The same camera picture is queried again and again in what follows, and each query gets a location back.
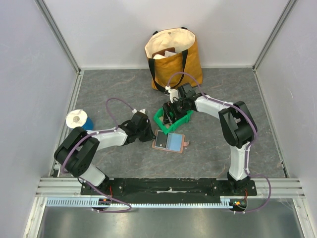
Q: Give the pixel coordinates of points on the white paper in bag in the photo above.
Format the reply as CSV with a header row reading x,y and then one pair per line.
x,y
167,54

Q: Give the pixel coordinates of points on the green plastic bin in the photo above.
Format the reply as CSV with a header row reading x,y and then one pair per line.
x,y
170,126

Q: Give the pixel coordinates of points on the right aluminium frame post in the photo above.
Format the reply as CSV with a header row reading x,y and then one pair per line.
x,y
274,33

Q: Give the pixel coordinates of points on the grey slotted cable duct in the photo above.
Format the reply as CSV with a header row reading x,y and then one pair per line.
x,y
100,202

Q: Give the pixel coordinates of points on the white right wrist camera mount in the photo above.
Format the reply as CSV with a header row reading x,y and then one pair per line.
x,y
173,94

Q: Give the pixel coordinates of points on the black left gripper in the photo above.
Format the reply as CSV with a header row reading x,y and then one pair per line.
x,y
150,136

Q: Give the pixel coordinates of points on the blue white tissue roll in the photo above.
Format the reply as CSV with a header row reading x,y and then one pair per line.
x,y
79,118

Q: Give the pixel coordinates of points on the black VIP credit card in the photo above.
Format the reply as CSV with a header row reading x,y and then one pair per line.
x,y
161,140

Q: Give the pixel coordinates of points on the left aluminium frame post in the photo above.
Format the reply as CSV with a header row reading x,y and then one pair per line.
x,y
57,33

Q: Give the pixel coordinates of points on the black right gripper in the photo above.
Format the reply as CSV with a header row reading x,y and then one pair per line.
x,y
170,113

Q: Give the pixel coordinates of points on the aluminium frame post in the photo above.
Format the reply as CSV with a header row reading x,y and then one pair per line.
x,y
57,33
274,33

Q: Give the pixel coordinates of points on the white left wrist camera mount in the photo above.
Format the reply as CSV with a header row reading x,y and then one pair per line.
x,y
142,111

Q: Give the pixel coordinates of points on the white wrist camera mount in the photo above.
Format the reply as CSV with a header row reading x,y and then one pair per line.
x,y
142,111
173,94

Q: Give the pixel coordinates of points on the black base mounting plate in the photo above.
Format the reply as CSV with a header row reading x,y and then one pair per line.
x,y
173,190

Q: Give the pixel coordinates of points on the mustard yellow tote bag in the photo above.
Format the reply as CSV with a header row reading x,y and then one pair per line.
x,y
184,67

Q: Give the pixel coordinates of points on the pink leather card holder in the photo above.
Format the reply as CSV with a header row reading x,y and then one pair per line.
x,y
176,143

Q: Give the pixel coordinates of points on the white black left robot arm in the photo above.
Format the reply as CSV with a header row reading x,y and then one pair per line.
x,y
76,152

